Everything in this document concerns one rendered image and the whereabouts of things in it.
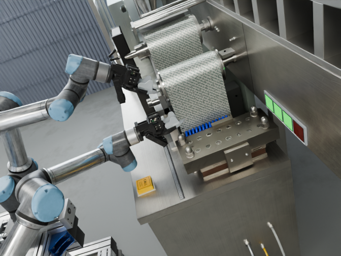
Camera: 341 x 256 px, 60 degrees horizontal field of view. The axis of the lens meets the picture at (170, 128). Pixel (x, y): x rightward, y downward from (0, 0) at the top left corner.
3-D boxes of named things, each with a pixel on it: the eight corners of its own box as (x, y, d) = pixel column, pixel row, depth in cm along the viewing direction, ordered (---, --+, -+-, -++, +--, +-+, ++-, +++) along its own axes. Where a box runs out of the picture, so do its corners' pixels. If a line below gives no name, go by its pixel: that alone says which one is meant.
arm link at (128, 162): (126, 157, 142) (117, 140, 136) (142, 163, 135) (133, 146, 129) (115, 168, 138) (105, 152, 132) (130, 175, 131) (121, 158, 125)
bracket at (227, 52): (218, 55, 124) (217, 51, 123) (231, 50, 124) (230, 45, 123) (223, 59, 120) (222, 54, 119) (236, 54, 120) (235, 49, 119)
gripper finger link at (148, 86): (163, 84, 117) (140, 77, 114) (157, 97, 119) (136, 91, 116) (161, 81, 119) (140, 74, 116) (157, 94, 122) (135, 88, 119)
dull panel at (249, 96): (164, 20, 323) (157, -3, 310) (167, 18, 323) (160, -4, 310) (251, 126, 139) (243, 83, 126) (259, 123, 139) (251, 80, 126)
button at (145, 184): (137, 184, 133) (135, 180, 132) (151, 178, 133) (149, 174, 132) (139, 195, 127) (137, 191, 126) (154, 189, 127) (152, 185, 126)
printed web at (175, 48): (172, 113, 170) (140, 29, 141) (210, 97, 170) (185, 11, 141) (190, 153, 138) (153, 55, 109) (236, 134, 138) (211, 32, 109)
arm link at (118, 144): (109, 149, 132) (100, 135, 128) (131, 140, 132) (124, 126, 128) (109, 160, 126) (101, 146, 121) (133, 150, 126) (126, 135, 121)
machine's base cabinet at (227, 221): (142, 105, 376) (114, 42, 327) (189, 87, 375) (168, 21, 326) (198, 310, 168) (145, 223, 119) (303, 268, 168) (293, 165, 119)
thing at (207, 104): (182, 134, 132) (170, 101, 122) (231, 115, 132) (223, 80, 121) (182, 135, 132) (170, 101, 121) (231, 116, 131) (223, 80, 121)
